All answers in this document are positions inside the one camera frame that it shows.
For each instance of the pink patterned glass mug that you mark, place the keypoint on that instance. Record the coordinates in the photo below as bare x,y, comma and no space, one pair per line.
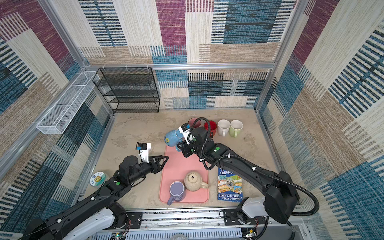
194,122

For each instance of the beige speckled ceramic mug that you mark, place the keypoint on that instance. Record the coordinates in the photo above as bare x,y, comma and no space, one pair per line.
193,182

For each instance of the light green ceramic mug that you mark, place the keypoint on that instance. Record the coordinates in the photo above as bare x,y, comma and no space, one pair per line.
236,127

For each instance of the pink plastic tray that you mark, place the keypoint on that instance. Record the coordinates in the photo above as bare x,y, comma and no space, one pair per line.
176,169

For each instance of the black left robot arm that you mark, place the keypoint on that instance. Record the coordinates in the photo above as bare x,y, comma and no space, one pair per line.
100,210

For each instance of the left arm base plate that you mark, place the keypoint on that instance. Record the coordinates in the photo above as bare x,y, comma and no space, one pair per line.
132,220

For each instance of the aluminium front rail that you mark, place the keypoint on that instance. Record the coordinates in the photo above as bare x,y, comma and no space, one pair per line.
204,224

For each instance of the purple ceramic mug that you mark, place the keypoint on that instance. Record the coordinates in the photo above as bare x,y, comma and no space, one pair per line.
177,192

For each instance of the white wire mesh basket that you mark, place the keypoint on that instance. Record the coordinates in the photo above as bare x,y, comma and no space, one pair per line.
57,119

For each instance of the white ceramic mug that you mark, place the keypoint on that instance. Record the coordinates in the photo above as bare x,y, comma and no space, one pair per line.
223,127

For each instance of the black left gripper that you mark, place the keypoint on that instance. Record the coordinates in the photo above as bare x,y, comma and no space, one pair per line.
157,167

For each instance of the blue treehouse paperback book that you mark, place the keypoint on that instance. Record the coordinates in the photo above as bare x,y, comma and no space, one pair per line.
230,186

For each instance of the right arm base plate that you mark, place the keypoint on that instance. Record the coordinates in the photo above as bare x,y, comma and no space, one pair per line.
231,218

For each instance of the round tape roll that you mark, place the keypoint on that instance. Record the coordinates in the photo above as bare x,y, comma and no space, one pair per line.
97,179

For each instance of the black wire shelf rack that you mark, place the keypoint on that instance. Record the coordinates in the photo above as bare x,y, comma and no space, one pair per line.
128,90

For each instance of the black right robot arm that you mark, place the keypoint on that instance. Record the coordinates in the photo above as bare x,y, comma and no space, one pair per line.
280,197

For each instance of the blue ceramic mug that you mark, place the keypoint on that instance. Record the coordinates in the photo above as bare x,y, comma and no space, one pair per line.
174,137

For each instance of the red ceramic mug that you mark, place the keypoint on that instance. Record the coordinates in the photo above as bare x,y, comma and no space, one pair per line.
213,127

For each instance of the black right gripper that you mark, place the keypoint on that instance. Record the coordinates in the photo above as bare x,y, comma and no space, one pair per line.
185,149

